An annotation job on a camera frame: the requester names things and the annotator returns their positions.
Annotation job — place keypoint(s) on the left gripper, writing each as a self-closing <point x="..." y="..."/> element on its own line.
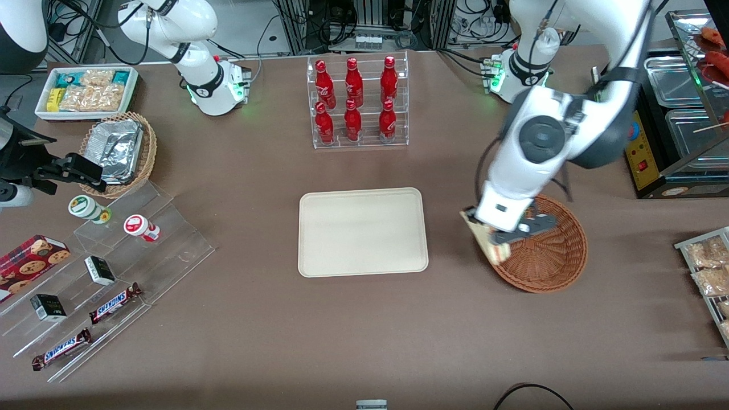
<point x="472" y="218"/>

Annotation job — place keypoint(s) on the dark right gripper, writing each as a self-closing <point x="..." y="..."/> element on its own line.
<point x="18" y="161"/>

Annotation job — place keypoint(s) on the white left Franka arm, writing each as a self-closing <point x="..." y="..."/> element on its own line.
<point x="538" y="136"/>

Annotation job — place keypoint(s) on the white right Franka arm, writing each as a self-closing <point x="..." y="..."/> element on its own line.
<point x="199" y="62"/>

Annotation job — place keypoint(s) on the brown wicker basket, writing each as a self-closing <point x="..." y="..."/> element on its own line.
<point x="552" y="256"/>

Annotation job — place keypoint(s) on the light wicker basket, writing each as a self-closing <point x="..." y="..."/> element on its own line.
<point x="149" y="148"/>

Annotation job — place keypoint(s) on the cream plastic serving tray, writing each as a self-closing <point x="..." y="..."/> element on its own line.
<point x="363" y="233"/>

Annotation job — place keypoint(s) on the white snack display tray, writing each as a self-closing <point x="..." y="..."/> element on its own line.
<point x="692" y="265"/>

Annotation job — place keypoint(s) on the green sunflower snack cup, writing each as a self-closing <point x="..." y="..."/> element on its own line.
<point x="82" y="206"/>

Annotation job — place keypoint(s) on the silver foil packets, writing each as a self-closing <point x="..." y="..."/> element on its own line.
<point x="117" y="148"/>

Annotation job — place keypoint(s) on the yellow snack packet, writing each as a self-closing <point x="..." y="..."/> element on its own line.
<point x="54" y="99"/>

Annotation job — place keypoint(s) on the clear rice cracker bag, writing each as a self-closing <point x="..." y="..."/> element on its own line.
<point x="91" y="98"/>
<point x="97" y="77"/>

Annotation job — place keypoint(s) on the red lidded snack cup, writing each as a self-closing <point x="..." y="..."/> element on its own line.
<point x="136" y="225"/>

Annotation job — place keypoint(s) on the red tartan cookie box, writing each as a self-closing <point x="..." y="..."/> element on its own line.
<point x="28" y="262"/>

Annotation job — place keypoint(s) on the teal snack packet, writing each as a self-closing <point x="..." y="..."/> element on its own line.
<point x="67" y="80"/>
<point x="119" y="77"/>

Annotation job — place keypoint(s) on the small black carton box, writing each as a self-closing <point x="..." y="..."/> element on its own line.
<point x="48" y="307"/>
<point x="99" y="270"/>

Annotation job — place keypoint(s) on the white rectangular snack bin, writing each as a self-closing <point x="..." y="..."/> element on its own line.
<point x="132" y="91"/>

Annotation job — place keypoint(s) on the clear acrylic stepped display stand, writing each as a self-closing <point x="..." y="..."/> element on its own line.
<point x="165" y="245"/>

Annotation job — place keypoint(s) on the Snickers chocolate bar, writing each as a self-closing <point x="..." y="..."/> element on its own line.
<point x="114" y="303"/>
<point x="61" y="349"/>

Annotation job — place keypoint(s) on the hot food display warmer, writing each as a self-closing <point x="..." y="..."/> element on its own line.
<point x="643" y="154"/>

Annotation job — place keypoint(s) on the red cola bottle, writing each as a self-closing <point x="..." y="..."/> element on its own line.
<point x="389" y="80"/>
<point x="353" y="82"/>
<point x="324" y="125"/>
<point x="387" y="121"/>
<point x="323" y="82"/>
<point x="352" y="122"/>

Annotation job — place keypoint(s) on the clear fried snack bag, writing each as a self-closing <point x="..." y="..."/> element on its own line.
<point x="709" y="253"/>
<point x="723" y="308"/>
<point x="712" y="282"/>

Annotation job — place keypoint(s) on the stainless steel food pan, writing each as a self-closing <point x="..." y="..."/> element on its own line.
<point x="672" y="80"/>
<point x="692" y="134"/>

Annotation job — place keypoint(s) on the clear acrylic bottle rack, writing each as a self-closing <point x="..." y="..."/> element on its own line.
<point x="367" y="97"/>

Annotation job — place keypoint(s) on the small grey device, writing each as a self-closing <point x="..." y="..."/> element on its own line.
<point x="371" y="405"/>

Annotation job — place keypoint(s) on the white power strip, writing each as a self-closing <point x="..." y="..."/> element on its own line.
<point x="367" y="42"/>

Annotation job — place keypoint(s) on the aluminium frame rack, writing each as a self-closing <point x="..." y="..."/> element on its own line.
<point x="299" y="34"/>

